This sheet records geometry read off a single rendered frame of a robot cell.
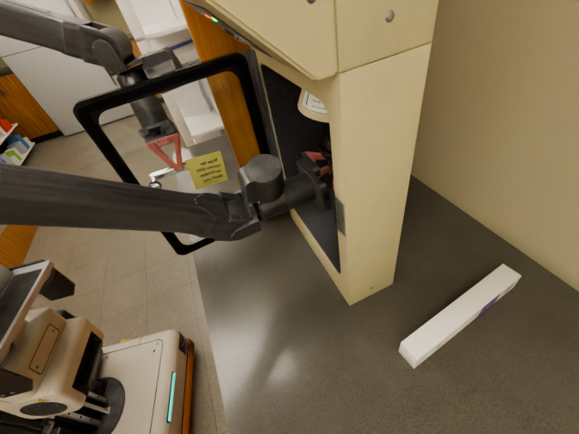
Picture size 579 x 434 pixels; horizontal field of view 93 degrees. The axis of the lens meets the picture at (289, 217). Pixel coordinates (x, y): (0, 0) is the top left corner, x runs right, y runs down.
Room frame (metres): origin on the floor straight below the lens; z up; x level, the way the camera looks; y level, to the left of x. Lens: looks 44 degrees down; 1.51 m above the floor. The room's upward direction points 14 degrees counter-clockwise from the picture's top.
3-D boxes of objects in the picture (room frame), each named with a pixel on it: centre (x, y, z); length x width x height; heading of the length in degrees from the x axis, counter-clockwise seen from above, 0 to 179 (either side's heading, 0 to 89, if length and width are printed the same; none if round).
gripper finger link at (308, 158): (0.46, -0.09, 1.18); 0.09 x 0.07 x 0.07; 104
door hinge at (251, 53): (0.58, 0.00, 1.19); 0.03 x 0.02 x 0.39; 14
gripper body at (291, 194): (0.41, -0.03, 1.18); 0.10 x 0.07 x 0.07; 13
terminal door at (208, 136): (0.54, 0.16, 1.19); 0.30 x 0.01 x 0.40; 106
